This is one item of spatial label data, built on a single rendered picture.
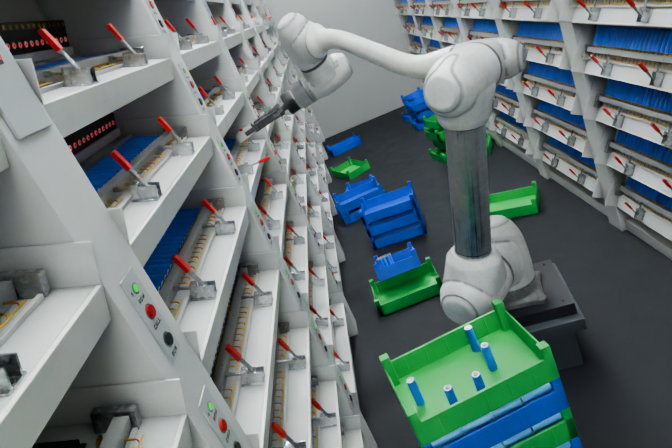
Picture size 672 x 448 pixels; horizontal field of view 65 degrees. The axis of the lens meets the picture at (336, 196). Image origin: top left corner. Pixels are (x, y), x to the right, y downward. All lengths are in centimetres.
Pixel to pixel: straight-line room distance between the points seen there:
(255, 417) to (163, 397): 28
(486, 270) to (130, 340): 104
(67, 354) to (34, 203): 16
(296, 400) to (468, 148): 71
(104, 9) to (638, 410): 166
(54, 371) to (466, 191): 107
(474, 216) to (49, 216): 106
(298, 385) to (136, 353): 66
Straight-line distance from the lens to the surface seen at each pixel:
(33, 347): 54
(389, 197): 298
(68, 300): 60
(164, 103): 127
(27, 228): 62
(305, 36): 162
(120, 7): 127
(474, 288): 149
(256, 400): 97
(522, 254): 170
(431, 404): 118
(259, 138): 197
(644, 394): 178
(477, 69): 126
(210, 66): 195
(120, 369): 67
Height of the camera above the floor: 128
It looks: 19 degrees down
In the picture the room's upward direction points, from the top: 24 degrees counter-clockwise
